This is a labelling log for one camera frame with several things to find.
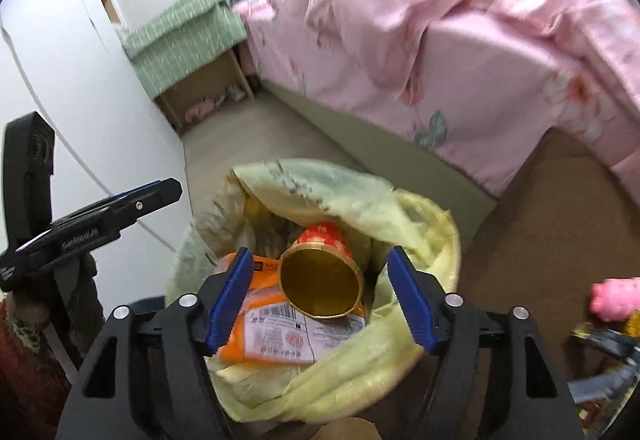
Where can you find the yellow trash bag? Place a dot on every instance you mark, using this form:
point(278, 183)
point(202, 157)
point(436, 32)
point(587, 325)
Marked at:
point(263, 207)

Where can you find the black foil wrapper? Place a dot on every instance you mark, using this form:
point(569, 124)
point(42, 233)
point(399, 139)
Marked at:
point(617, 375)

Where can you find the green checked cloth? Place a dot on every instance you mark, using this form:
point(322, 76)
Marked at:
point(183, 38)

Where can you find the red gold paper cup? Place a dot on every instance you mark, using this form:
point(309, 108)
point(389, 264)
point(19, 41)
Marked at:
point(318, 275)

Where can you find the orange snack bag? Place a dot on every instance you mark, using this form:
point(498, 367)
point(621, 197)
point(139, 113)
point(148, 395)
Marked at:
point(269, 330)

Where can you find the gloved left hand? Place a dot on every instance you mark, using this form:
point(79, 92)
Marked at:
point(45, 336)

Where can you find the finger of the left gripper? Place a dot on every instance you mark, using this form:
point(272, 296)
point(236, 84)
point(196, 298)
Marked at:
point(102, 222)
point(126, 207)

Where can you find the pink slipper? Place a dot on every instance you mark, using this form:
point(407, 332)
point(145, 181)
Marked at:
point(199, 111)

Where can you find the pink floral duvet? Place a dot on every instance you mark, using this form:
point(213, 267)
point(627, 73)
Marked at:
point(450, 20)

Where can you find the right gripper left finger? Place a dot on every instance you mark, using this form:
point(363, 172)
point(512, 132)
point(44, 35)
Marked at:
point(145, 376)

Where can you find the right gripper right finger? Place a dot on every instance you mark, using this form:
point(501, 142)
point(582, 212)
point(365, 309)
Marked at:
point(526, 396)

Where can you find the pink pig toy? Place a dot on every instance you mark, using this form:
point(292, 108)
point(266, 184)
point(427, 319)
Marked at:
point(615, 300)

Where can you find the small patterned shoe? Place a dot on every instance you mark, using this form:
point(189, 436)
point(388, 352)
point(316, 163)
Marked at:
point(235, 93)

